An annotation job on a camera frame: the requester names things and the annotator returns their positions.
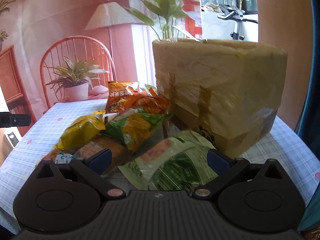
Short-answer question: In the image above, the orange snack packet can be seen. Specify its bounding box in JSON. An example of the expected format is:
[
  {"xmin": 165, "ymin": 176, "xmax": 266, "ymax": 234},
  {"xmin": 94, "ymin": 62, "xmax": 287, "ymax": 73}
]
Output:
[{"xmin": 119, "ymin": 86, "xmax": 169, "ymax": 114}]

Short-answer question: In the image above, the yellow snack bag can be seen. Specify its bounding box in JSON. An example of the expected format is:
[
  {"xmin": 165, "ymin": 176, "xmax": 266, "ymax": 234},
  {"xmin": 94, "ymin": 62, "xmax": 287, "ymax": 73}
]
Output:
[{"xmin": 54, "ymin": 110, "xmax": 106, "ymax": 151}]

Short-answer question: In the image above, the green white snack bag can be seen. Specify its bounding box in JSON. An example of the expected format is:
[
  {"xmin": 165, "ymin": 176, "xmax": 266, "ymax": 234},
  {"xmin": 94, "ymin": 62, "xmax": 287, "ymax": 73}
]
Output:
[{"xmin": 119, "ymin": 131, "xmax": 218, "ymax": 193}]

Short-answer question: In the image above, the small white blue packet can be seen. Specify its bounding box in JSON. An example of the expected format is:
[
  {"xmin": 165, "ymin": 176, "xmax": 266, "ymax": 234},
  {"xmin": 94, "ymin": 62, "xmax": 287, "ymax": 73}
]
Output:
[{"xmin": 44, "ymin": 149, "xmax": 76, "ymax": 164}]

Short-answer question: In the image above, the green orange snack bag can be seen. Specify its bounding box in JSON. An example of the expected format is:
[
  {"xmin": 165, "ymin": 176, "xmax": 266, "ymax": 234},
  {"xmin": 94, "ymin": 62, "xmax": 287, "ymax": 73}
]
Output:
[{"xmin": 105, "ymin": 108, "xmax": 169, "ymax": 153}]

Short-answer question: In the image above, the orange chip bag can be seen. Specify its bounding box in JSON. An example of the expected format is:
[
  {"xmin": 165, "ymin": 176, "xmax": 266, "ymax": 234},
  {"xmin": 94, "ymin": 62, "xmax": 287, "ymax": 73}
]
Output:
[{"xmin": 105, "ymin": 81, "xmax": 139, "ymax": 113}]

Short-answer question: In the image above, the black exercise bike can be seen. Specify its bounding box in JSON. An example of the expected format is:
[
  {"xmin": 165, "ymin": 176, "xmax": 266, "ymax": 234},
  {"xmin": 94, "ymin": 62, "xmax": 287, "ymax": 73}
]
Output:
[{"xmin": 201, "ymin": 3, "xmax": 258, "ymax": 42}]

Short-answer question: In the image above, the wooden door panel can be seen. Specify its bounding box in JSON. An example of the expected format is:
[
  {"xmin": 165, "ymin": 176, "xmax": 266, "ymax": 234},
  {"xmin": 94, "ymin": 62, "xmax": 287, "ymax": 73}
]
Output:
[{"xmin": 257, "ymin": 0, "xmax": 313, "ymax": 129}]

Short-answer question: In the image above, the brown biscuit packet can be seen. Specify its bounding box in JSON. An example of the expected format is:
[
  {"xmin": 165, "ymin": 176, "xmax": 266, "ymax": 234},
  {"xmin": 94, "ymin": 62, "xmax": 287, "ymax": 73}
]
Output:
[{"xmin": 74, "ymin": 134, "xmax": 132, "ymax": 176}]

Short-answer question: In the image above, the taped cardboard box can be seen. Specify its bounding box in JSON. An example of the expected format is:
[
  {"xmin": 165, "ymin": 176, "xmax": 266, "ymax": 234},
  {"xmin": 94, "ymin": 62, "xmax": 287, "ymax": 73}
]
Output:
[{"xmin": 152, "ymin": 38, "xmax": 287, "ymax": 158}]

